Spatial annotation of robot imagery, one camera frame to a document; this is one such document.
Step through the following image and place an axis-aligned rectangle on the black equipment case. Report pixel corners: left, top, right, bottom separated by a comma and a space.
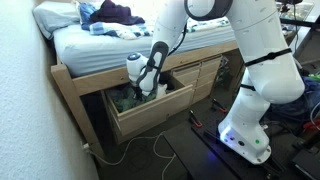
291, 146, 320, 180

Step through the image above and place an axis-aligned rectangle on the wooden bed frame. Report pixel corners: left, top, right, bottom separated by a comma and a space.
49, 39, 241, 158

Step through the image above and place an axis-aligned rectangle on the red object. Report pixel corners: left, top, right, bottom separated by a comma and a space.
302, 118, 320, 133

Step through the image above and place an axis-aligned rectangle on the light blue pillow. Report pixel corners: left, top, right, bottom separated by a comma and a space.
32, 0, 82, 41

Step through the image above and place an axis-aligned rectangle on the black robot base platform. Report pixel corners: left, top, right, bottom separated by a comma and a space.
162, 99, 291, 180

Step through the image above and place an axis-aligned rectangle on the narrow wooden drawer stack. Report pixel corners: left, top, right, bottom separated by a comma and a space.
170, 54, 224, 105

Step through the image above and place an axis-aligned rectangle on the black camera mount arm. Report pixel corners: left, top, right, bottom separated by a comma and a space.
274, 0, 320, 30

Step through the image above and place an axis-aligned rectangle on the blue patterned blanket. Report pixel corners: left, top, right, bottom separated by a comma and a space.
77, 0, 232, 41

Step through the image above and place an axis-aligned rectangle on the light blue mattress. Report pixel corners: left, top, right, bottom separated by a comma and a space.
52, 22, 238, 78

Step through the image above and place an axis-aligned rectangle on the white garment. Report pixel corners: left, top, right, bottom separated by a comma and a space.
155, 83, 168, 100

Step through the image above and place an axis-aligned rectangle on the red handled black clamp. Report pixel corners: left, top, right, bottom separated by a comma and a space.
210, 97, 229, 115
187, 109, 204, 129

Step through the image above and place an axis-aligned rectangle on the wooden desk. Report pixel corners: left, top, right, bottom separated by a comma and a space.
275, 19, 303, 51

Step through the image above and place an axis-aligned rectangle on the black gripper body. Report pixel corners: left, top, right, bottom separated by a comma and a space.
132, 83, 145, 101

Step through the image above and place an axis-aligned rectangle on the light wooden drawer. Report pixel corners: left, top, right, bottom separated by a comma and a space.
104, 72, 195, 138

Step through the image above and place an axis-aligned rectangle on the thin black cable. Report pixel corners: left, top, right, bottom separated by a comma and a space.
127, 145, 152, 174

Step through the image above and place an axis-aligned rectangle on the dark navy garment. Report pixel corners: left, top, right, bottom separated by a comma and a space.
89, 0, 147, 27

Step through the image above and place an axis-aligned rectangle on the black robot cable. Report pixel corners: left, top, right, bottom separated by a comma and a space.
167, 22, 188, 57

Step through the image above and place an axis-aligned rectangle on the white power cable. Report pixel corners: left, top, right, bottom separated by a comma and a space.
83, 130, 178, 180

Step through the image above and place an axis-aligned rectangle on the white wall plug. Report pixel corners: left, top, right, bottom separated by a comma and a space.
81, 142, 92, 154

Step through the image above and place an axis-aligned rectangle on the computer monitor screen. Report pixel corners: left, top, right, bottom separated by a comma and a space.
275, 1, 315, 22

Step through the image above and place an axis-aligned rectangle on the blue fabric pile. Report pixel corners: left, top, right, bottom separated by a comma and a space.
266, 75, 320, 124

